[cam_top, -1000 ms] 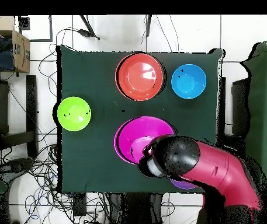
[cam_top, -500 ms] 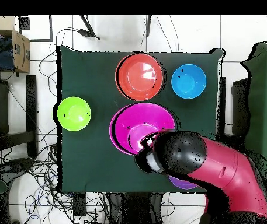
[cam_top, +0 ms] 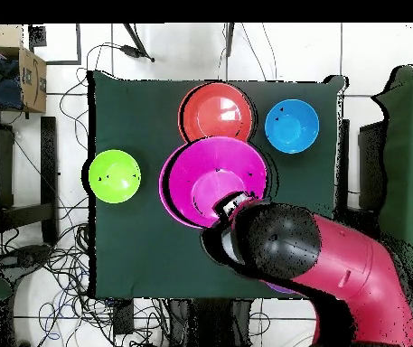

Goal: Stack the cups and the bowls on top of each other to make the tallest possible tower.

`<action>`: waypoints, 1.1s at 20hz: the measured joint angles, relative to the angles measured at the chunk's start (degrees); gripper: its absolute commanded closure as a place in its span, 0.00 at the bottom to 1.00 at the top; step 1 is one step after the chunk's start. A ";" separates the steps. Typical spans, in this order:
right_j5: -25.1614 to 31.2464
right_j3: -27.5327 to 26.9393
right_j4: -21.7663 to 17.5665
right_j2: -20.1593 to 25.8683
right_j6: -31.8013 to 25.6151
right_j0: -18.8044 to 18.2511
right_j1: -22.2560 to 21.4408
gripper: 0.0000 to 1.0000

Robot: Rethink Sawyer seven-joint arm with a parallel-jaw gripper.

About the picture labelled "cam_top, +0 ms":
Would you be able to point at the black power adapter box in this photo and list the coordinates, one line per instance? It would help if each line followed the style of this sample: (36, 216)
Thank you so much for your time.
(123, 316)

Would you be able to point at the black table leg frame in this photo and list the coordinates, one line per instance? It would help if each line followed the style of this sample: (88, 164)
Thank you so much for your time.
(370, 162)
(49, 173)

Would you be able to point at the green plastic bowl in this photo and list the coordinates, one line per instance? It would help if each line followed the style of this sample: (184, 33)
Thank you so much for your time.
(114, 176)

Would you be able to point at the large orange-red plastic bowl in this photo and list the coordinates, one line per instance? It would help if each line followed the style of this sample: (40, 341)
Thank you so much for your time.
(217, 112)

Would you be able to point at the light blue plastic bowl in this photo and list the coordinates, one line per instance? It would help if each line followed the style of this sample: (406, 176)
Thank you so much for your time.
(291, 126)

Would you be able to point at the cardboard box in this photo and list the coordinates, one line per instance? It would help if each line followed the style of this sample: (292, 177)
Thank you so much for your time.
(32, 83)

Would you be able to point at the dark blue bag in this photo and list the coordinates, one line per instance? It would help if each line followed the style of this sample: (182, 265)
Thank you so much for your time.
(5, 94)

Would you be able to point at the black tripod leg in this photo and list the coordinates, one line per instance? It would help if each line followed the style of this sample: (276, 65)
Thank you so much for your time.
(230, 36)
(136, 50)

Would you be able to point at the black metal floor frame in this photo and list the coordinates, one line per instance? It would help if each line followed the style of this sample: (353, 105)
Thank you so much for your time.
(79, 43)

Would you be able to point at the dark green tablecloth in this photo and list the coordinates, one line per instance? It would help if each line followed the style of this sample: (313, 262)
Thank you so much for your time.
(137, 253)

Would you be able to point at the pink plastic bowl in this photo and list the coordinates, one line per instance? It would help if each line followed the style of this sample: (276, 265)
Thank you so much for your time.
(206, 170)

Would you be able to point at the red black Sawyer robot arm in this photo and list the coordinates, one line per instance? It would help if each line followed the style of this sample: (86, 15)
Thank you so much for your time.
(354, 271)

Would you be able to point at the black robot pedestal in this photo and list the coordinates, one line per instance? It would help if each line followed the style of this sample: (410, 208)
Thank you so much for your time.
(209, 321)

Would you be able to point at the purple plastic bowl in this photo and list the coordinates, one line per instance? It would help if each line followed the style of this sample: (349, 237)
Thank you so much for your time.
(280, 289)

